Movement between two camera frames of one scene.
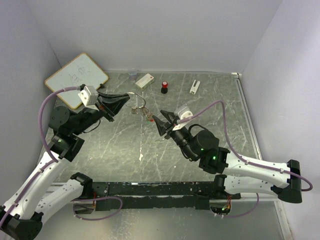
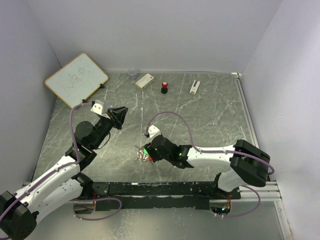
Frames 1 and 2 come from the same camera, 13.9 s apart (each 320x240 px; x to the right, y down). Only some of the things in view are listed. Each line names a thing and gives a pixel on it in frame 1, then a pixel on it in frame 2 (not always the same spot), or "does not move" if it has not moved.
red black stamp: (164, 89) does not move
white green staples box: (145, 81) does not move
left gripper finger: (107, 98) → (123, 110)
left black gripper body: (87, 118) → (103, 125)
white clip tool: (194, 89) does not move
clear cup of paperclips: (132, 72) does not move
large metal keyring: (134, 93) → (137, 156)
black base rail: (155, 196) does not move
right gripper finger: (170, 115) → (148, 149)
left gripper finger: (110, 109) → (120, 116)
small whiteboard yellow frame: (82, 71) does not move
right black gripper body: (182, 137) → (160, 157)
